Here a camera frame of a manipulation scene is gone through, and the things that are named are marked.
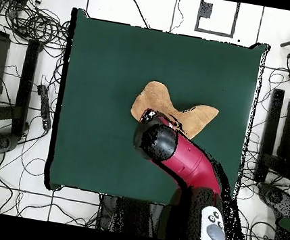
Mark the tan terry cloth towel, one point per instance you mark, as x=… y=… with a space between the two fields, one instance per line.
x=159 y=97

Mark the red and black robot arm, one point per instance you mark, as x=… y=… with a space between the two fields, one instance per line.
x=190 y=160

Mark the dark green table cloth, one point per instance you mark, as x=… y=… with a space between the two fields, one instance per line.
x=89 y=143

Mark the black power strip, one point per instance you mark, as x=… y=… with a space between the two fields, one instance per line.
x=45 y=107

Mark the dark grey square tag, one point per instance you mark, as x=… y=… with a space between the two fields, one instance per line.
x=205 y=10

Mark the black metal stand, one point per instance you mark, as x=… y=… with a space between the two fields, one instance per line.
x=273 y=119
x=27 y=78

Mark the grey square frame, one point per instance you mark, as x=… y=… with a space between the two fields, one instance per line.
x=214 y=32

